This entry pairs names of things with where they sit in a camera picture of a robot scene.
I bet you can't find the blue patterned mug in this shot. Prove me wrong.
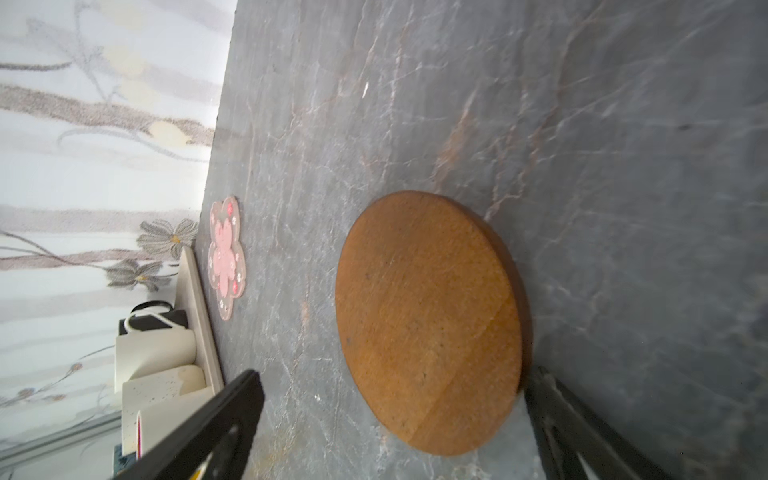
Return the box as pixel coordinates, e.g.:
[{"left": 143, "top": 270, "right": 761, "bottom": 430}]
[{"left": 112, "top": 444, "right": 137, "bottom": 477}]

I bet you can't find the white mug red inside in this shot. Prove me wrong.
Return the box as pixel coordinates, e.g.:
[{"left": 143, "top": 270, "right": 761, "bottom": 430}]
[{"left": 136, "top": 387, "right": 214, "bottom": 459}]

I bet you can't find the pink flower silicone coaster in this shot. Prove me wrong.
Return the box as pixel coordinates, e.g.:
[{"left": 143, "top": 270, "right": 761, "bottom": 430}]
[{"left": 207, "top": 196, "right": 247, "bottom": 321}]

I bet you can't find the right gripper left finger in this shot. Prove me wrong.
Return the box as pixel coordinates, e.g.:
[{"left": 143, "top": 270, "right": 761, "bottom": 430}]
[{"left": 115, "top": 370, "right": 265, "bottom": 479}]

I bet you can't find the plain white mug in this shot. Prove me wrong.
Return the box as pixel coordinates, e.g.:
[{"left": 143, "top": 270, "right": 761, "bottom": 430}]
[{"left": 114, "top": 310, "right": 197, "bottom": 393}]

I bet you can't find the black mug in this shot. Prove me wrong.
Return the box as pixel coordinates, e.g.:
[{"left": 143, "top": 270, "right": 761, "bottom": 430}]
[{"left": 118, "top": 300, "right": 189, "bottom": 336}]

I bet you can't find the speckled white mug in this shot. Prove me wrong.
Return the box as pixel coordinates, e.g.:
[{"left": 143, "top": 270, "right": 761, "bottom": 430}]
[{"left": 121, "top": 365, "right": 207, "bottom": 455}]

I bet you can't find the beige rectangular serving tray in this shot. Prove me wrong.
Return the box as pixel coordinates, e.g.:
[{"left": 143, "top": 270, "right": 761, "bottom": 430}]
[{"left": 174, "top": 246, "right": 225, "bottom": 394}]

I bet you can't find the plain wooden round coaster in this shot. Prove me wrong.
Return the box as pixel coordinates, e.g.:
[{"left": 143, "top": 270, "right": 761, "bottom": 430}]
[{"left": 335, "top": 191, "right": 532, "bottom": 456}]

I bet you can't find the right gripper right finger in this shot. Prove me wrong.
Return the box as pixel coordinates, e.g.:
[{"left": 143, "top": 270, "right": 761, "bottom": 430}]
[{"left": 525, "top": 366, "right": 670, "bottom": 479}]

